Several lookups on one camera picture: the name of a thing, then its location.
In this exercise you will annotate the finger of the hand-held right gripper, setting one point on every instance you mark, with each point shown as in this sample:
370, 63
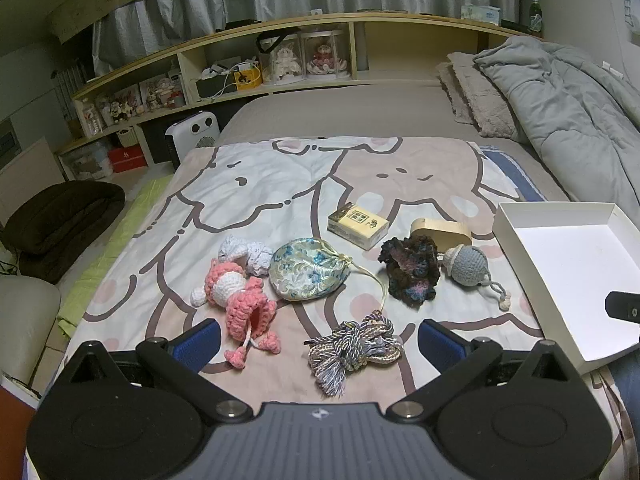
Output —
624, 306

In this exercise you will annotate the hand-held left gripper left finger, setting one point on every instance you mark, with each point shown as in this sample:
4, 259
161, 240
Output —
197, 344

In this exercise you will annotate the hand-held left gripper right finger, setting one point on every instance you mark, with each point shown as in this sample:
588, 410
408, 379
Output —
441, 345

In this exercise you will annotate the pink crochet doll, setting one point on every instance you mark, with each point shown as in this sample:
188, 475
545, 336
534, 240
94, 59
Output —
240, 300

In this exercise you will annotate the white shallow box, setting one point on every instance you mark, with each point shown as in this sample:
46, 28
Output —
560, 260

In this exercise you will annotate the grey crochet acorn ball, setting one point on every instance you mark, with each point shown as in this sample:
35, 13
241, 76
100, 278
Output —
470, 265

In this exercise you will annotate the dark crochet scrunchie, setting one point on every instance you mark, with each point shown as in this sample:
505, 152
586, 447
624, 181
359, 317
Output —
407, 265

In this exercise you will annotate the white crochet piece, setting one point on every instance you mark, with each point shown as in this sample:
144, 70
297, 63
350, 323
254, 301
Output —
250, 255

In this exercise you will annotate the blue floral brocade pouch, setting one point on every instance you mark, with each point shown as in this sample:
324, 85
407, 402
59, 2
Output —
305, 270

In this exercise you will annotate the oval wooden box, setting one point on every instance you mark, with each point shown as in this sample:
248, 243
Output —
440, 232

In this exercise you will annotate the yellow cardboard box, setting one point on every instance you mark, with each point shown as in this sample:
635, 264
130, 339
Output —
357, 225

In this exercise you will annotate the grey seat cushion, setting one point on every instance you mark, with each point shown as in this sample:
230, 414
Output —
25, 320

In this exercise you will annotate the dark brown cushion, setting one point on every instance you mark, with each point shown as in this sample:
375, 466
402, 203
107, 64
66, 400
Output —
60, 225

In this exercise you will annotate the cartoon printed blanket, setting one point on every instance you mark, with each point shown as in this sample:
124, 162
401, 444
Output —
300, 185

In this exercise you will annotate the red box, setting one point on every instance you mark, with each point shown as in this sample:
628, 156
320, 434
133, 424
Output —
127, 159

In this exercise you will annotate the orange board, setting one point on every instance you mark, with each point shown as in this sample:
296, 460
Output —
15, 430

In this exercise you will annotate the grey comforter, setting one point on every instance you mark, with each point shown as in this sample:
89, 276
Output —
560, 110

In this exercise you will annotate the white space heater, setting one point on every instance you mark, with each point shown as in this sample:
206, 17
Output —
192, 135

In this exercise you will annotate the clear storage bin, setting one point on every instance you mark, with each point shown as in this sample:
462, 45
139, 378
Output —
87, 162

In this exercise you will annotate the small white basket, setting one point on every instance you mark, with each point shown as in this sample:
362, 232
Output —
125, 138

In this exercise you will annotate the white cabinet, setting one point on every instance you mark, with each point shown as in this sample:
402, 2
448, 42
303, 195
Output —
30, 175

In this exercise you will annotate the fuzzy beige pillow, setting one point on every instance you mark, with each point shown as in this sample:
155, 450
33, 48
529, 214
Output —
452, 95
490, 100

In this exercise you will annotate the clear plastic bottle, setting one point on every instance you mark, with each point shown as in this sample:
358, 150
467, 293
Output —
91, 117

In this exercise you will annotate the figurine picture box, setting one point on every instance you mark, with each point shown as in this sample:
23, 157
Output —
161, 92
122, 105

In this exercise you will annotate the bed with taupe sheet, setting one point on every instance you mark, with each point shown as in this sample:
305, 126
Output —
350, 110

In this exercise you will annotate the black storage box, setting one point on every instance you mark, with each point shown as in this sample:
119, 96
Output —
215, 88

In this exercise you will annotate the yellow container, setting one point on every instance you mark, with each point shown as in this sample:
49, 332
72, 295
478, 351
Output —
248, 79

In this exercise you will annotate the white printed cushion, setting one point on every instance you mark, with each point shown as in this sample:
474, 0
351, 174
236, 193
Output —
622, 15

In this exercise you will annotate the white doll display case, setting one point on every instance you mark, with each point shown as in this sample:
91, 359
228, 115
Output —
287, 62

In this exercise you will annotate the green glass bottle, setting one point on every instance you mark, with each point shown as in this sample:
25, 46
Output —
536, 15

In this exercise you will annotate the pink doll display case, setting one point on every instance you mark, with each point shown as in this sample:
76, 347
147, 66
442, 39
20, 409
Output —
325, 57

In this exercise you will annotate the tissue box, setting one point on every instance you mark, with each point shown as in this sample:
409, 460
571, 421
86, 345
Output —
481, 14

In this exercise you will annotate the wooden headboard shelf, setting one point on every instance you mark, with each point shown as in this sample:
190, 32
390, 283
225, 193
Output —
280, 27

